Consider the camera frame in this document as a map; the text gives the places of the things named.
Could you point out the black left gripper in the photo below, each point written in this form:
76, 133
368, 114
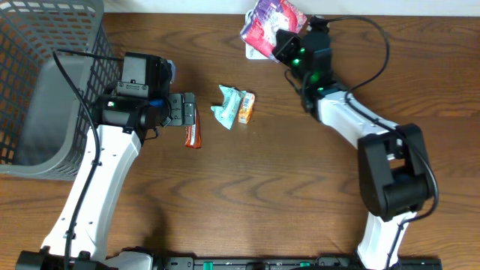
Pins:
188, 109

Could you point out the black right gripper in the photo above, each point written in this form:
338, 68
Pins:
281, 47

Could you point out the red snack bar wrapper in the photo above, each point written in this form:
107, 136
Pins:
193, 133

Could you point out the purple sanitary pad pack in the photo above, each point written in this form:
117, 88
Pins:
283, 15

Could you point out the mint green snack wrapper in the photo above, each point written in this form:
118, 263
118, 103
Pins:
232, 99

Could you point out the orange juice carton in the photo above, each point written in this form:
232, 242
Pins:
246, 108

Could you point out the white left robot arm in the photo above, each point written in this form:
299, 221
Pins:
119, 120

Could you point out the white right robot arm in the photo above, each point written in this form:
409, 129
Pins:
397, 184

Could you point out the white barcode scanner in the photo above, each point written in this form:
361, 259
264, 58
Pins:
258, 34

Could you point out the grey plastic mesh basket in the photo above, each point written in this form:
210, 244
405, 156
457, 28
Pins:
43, 127

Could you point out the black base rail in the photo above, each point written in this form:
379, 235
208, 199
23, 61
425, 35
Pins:
333, 262

